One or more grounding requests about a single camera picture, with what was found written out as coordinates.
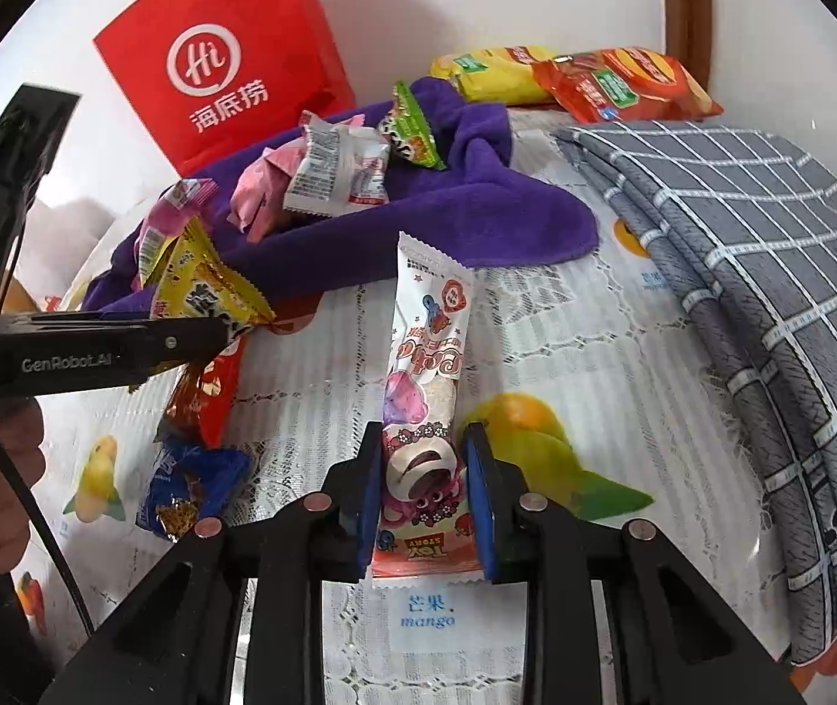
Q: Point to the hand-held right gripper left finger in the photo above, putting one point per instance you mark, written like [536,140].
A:
[369,503]

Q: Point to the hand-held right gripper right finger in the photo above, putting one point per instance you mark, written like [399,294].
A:
[478,510]

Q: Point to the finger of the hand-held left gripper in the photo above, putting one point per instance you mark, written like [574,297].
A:
[183,341]

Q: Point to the pink and yellow snack packet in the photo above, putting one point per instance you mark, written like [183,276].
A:
[161,228]

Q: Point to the long pink-white snack packet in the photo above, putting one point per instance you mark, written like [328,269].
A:
[425,352]

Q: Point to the green snack packet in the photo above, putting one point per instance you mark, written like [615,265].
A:
[411,125]

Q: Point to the red snack packet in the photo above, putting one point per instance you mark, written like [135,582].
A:
[205,396]

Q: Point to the blue snack packet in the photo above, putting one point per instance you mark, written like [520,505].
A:
[183,477]

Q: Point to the pale pink snack packet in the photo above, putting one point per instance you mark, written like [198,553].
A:
[260,183]

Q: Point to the white snack packet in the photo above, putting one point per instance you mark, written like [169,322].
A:
[370,169]
[315,169]

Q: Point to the purple towel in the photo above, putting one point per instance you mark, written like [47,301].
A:
[418,198]

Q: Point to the red paper bag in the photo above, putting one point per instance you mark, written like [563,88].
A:
[279,15]

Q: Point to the grey checked cloth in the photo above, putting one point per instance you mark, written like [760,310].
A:
[756,272]

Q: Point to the yellow chips bag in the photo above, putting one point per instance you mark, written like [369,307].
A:
[491,73]

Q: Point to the orange chips bag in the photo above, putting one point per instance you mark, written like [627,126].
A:
[638,81]

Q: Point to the brown wooden frame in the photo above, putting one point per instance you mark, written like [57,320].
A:
[686,15]

